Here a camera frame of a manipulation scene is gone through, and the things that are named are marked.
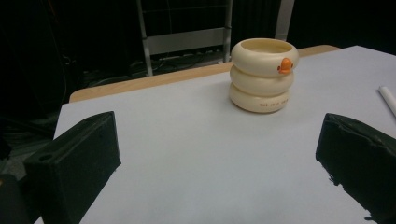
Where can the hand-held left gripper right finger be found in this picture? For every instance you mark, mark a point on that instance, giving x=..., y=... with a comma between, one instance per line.
x=361, y=158

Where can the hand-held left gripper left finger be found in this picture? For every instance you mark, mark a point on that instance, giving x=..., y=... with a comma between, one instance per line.
x=71, y=168

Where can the white pen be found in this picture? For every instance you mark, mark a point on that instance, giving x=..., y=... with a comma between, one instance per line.
x=389, y=98

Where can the cream ringed pen holder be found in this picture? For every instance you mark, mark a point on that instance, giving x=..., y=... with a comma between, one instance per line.
x=261, y=84

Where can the white table mat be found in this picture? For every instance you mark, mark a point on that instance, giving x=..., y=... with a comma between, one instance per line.
x=202, y=155

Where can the grey metal stand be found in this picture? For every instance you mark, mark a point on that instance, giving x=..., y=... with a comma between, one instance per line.
x=183, y=40

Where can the light grey post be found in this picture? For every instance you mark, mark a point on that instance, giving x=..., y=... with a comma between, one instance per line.
x=285, y=18

